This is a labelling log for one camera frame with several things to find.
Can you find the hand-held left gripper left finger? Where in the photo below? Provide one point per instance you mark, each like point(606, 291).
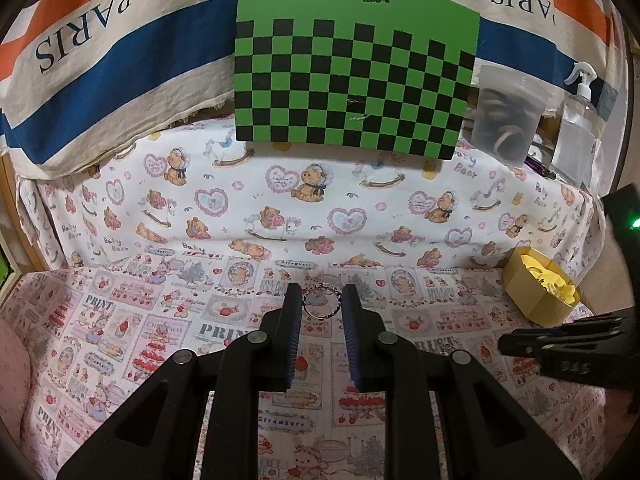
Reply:
point(295, 340)

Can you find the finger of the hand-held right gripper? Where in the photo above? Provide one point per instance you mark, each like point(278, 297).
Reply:
point(522, 344)
point(570, 325)

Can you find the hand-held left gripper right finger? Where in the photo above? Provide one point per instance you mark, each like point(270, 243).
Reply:
point(352, 345)

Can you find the yellow paper box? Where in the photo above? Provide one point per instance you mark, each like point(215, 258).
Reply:
point(525, 290)

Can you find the purple pen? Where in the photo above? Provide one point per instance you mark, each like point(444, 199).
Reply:
point(541, 168)

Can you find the bear print cloth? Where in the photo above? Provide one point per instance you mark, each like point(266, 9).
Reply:
point(250, 200)

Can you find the clear spray bottle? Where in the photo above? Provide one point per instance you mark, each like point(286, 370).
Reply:
point(575, 135)

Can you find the pink printed tablecloth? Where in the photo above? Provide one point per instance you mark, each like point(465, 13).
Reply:
point(125, 335)

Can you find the clear plastic container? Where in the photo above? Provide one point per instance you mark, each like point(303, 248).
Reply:
point(507, 115)

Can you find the green black checkered board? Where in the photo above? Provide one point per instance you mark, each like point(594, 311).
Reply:
point(350, 75)

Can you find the pink pouch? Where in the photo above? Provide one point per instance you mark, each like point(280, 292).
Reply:
point(12, 380)

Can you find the wooden panel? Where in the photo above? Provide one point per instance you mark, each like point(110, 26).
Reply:
point(20, 240)

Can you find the striped printed cloth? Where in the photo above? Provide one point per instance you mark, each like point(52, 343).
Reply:
point(150, 50)

